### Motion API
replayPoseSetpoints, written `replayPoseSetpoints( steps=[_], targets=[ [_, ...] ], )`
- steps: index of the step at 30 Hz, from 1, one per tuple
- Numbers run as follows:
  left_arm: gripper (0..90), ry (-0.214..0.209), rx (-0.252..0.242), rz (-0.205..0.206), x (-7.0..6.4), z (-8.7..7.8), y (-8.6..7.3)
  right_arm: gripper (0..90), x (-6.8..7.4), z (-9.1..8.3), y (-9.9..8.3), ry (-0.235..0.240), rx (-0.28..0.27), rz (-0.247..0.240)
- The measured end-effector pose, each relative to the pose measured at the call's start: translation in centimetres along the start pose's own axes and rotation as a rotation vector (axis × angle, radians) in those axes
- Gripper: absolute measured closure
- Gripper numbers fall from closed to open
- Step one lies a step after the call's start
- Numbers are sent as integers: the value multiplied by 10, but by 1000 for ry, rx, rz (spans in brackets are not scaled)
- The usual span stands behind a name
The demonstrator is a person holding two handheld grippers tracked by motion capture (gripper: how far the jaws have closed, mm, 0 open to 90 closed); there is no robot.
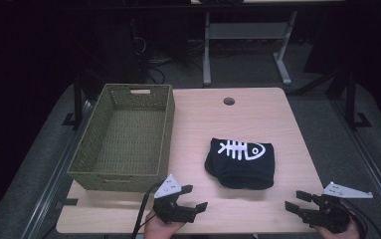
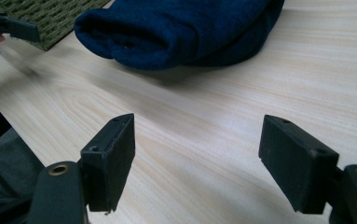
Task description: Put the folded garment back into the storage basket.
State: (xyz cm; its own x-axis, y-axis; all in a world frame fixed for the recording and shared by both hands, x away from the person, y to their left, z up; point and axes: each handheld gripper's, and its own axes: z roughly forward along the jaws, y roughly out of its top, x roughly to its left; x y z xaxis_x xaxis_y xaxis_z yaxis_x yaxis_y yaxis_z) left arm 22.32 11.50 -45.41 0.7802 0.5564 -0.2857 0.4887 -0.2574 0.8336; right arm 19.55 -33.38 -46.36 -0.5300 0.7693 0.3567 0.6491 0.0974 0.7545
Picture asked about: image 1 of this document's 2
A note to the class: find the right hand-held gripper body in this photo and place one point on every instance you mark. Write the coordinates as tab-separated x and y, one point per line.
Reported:
330	212

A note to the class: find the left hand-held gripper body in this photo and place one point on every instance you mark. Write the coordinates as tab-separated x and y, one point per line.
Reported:
168	205

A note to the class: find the person's right hand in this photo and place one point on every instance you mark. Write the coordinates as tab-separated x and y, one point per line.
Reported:
339	234

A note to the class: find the person's left hand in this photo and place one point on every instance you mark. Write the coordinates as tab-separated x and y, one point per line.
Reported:
159	229

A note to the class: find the black folded fishbone-print garment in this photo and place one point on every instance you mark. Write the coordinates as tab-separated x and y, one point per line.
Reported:
241	171

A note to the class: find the green woven basket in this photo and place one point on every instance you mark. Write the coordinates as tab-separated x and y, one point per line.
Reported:
128	139

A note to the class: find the black metal stand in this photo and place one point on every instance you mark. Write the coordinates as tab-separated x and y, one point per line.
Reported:
351	99
77	99

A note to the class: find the aluminium rail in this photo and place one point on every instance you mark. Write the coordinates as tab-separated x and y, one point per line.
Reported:
368	166
57	179

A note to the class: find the grey metal desk frame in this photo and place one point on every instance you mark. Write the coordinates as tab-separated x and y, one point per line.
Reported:
244	31

